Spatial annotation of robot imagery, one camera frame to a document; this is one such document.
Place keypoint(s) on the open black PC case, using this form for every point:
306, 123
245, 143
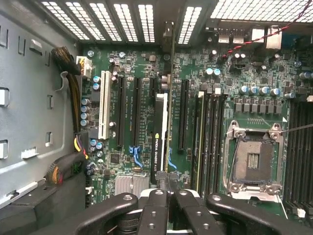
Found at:
31, 110

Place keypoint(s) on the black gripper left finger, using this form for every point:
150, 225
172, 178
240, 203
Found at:
152, 215

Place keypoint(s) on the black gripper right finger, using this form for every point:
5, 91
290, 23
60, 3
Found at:
193, 215

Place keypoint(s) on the green motherboard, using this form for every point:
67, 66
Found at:
244, 73

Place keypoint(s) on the black RAM slot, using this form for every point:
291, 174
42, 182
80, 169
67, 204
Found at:
305, 159
221, 142
297, 159
207, 142
311, 159
289, 159
214, 142

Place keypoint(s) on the white expansion slot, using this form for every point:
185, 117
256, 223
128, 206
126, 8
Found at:
105, 105

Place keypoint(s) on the short black expansion slot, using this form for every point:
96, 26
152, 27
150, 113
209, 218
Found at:
153, 86

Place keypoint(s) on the thin metal locking lever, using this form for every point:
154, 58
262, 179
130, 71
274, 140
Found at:
234, 161
296, 129

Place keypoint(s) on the CPU socket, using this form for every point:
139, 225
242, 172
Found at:
254, 159

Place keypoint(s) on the white power connector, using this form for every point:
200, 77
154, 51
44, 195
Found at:
84, 67

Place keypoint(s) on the silver chipset heatsink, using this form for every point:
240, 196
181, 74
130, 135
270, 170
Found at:
129, 184

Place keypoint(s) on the blue expansion slot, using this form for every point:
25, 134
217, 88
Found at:
172, 159

